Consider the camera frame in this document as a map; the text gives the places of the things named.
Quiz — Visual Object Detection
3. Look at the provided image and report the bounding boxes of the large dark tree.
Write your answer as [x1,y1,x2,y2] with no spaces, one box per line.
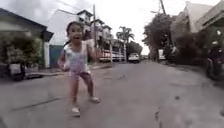
[142,12,177,63]

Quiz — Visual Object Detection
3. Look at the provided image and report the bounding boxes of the white multi-storey building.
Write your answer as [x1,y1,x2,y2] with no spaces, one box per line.
[45,8,114,69]

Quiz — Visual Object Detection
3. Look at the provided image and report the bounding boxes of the white car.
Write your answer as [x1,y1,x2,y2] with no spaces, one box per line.
[127,52,141,64]

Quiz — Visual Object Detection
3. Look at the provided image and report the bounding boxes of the leaning utility pole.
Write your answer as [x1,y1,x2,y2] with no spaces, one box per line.
[159,0,168,16]

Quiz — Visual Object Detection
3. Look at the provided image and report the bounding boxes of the person on motorcycle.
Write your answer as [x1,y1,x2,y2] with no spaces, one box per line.
[205,40,224,81]

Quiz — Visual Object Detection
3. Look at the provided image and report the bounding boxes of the palm trees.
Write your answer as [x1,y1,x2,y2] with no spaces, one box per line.
[115,25,136,62]

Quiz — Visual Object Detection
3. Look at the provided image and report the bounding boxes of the house with dark roof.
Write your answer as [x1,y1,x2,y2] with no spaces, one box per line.
[0,7,54,80]

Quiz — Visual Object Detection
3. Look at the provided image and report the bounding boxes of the white fence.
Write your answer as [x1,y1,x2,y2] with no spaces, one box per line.
[98,48,127,63]

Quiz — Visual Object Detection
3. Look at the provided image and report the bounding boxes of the green bush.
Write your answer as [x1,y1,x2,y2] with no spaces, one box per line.
[4,33,45,68]

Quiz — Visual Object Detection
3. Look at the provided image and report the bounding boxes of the building with pale roof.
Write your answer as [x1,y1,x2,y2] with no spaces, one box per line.
[169,0,224,68]

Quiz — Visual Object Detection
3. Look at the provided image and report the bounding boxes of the grey concrete road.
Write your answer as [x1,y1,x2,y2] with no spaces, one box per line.
[0,60,224,128]

